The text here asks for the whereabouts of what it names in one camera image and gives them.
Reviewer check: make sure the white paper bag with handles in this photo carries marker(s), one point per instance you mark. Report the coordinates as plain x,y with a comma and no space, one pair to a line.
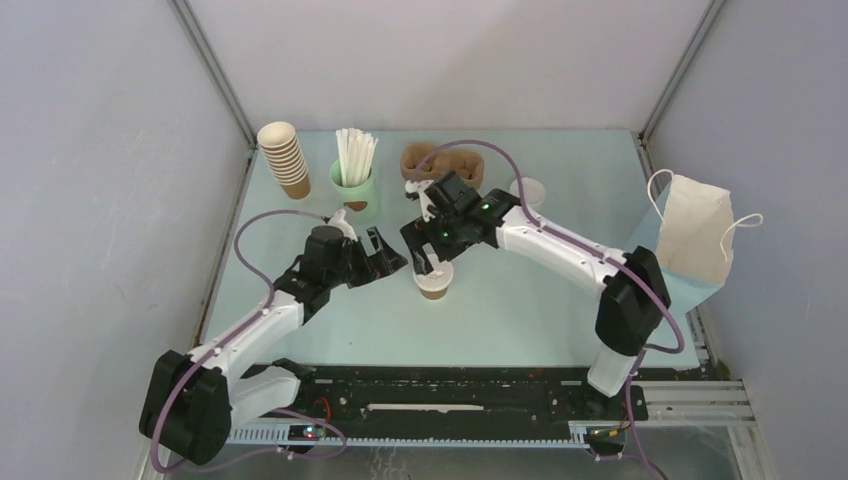
697,227

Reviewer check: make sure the brown cardboard cup carrier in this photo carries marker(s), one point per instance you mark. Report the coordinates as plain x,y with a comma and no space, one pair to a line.
467,164

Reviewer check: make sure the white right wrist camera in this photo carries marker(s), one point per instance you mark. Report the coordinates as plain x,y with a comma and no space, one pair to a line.
416,190

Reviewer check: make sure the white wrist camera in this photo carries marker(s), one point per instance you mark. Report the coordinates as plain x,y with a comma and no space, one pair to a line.
416,190
338,220

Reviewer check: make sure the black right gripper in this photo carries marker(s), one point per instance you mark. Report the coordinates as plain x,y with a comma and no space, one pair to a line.
445,252

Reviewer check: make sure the brown paper coffee cup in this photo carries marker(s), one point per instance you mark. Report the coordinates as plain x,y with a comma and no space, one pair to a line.
435,285

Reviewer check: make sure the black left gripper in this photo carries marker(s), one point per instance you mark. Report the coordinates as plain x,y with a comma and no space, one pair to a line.
383,265

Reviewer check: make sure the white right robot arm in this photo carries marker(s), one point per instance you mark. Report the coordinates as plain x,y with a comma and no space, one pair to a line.
629,286

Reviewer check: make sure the stack of white lids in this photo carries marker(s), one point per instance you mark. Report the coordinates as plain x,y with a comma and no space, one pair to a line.
530,191

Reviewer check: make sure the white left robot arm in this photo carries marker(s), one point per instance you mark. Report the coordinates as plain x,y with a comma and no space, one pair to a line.
195,400

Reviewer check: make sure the stack of brown paper cups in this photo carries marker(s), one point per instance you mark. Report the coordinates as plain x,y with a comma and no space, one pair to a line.
280,146

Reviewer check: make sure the bundle of white wrapped straws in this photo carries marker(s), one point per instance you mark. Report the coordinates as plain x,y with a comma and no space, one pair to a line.
356,150

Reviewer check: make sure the green straw holder jar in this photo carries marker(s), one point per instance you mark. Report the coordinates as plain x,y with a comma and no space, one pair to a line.
363,200

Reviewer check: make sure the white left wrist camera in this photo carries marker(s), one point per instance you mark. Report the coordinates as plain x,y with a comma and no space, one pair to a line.
338,220

